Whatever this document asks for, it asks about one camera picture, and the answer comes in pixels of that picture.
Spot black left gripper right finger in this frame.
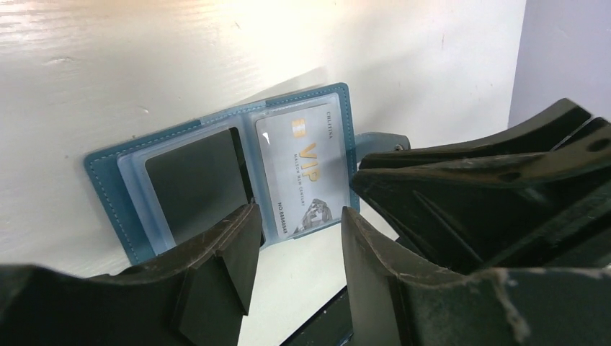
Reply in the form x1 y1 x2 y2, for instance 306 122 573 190
341 207 610 345

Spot white printed membership card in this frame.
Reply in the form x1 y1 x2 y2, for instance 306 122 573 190
255 103 350 240

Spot blue leather card holder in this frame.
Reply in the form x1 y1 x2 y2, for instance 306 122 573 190
84 83 410 264

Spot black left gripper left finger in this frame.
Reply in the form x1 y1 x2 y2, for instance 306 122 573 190
1 204 262 345

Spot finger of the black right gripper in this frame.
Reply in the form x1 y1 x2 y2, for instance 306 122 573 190
352 99 610 274

